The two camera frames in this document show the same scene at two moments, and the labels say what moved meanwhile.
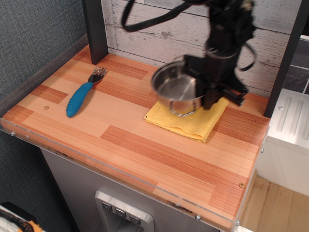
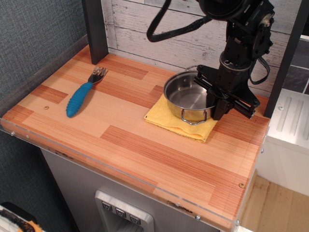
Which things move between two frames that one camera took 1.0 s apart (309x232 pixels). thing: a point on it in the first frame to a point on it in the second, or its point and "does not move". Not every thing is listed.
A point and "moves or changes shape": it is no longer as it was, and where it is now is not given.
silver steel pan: (174, 84) moves or changes shape
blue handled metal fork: (81, 92) does not move
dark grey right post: (291, 46) does not move
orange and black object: (25, 225) does not move
